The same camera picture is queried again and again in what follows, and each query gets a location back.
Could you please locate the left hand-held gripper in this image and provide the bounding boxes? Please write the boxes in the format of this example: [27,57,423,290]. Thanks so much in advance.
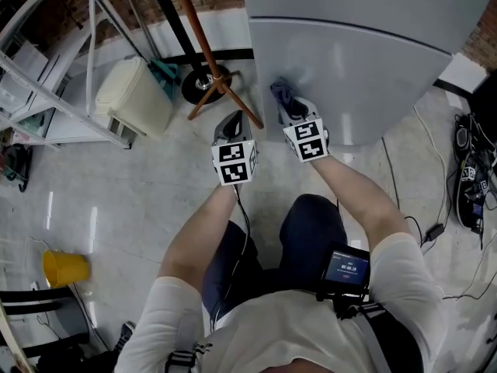
[211,110,259,187]

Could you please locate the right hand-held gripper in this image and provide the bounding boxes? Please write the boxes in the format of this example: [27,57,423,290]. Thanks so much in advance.
[276,97,330,163]

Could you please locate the dark blue cleaning cloth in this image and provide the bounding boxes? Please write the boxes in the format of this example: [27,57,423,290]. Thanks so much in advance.
[270,76,308,122]

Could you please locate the grey refrigerator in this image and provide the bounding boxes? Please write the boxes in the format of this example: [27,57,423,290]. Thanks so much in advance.
[239,0,497,155]

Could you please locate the person's left forearm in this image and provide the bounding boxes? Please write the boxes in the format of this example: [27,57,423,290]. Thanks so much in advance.
[158,183,240,283]

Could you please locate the person's right forearm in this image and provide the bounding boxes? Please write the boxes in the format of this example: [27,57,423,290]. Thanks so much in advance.
[314,155,412,248]

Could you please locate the cream plastic trash bin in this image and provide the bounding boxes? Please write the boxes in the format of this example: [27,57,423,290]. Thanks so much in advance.
[95,55,175,139]

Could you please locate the brown wooden coat stand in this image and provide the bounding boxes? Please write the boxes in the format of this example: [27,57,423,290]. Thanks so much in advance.
[169,0,266,131]

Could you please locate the person's dark trousers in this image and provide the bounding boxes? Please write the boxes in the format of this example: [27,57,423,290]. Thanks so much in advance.
[201,193,349,322]

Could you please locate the white metal shelving rack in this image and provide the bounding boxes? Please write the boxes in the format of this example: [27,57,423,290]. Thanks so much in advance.
[0,0,135,151]

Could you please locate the black box speaker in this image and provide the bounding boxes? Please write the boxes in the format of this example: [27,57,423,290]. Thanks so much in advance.
[465,68,497,131]

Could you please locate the person's white shirt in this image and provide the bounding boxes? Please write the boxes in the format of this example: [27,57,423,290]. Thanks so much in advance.
[114,232,446,373]

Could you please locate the yellow plastic bucket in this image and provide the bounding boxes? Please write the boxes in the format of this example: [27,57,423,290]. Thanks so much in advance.
[42,249,92,289]

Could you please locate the dark vacuum cleaner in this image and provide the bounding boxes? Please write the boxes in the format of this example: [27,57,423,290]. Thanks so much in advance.
[2,144,34,193]

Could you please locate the black chair grey seat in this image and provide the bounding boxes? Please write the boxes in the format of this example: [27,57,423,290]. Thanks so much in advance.
[0,288,92,361]

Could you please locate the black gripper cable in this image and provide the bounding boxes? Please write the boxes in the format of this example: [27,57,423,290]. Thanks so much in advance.
[209,184,252,333]

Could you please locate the teal dustpan with handle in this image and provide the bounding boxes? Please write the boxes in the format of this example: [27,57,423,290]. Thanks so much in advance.
[118,0,182,91]

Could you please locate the white power cable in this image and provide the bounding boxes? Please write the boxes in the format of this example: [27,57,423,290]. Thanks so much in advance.
[413,105,450,228]

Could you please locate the tangle of cables and devices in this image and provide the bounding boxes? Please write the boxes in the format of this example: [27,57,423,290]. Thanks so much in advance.
[454,113,497,235]

